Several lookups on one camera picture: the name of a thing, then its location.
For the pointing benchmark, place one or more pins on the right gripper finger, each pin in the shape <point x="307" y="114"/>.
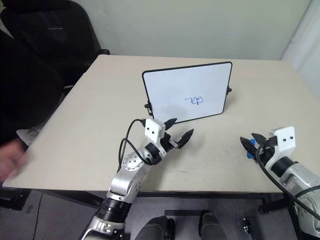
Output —
<point x="259" y="139"/>
<point x="247" y="146"/>

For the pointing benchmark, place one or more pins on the dark rounded shape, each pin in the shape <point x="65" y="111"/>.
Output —
<point x="156" y="228"/>
<point x="212" y="227"/>

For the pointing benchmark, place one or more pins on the blue block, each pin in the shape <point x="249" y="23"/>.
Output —
<point x="250" y="155"/>

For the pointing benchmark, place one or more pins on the black metal table frame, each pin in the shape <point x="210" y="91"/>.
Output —
<point x="200" y="195"/>

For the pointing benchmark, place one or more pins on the black office chair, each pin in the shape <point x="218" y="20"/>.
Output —
<point x="50" y="32"/>

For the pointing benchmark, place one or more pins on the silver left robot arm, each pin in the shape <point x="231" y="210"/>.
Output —
<point x="125" y="180"/>

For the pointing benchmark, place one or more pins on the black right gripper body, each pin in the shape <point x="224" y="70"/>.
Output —
<point x="269" y="143"/>

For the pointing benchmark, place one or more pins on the small black floor object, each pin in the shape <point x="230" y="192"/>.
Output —
<point x="247" y="225"/>

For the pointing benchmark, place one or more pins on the person in dark clothing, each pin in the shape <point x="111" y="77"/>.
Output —
<point x="25" y="95"/>

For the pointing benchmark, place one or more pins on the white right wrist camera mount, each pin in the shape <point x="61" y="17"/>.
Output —
<point x="283" y="142"/>

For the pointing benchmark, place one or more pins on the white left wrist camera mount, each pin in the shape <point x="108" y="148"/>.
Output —
<point x="153" y="131"/>

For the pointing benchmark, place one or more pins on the black framed whiteboard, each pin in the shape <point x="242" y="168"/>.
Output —
<point x="180" y="85"/>

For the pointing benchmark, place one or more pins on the white curtain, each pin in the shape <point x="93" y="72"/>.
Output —
<point x="306" y="45"/>

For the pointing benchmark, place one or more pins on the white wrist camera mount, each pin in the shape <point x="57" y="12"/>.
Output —
<point x="283" y="142"/>
<point x="153" y="131"/>

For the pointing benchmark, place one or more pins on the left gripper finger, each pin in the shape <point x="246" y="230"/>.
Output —
<point x="170" y="123"/>
<point x="185" y="138"/>

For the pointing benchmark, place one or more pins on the blurred bare person hand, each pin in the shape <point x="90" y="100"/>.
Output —
<point x="11" y="160"/>

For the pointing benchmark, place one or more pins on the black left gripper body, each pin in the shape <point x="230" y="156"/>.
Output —
<point x="167" y="143"/>

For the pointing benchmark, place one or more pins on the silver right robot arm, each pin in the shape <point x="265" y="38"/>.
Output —
<point x="300" y="177"/>

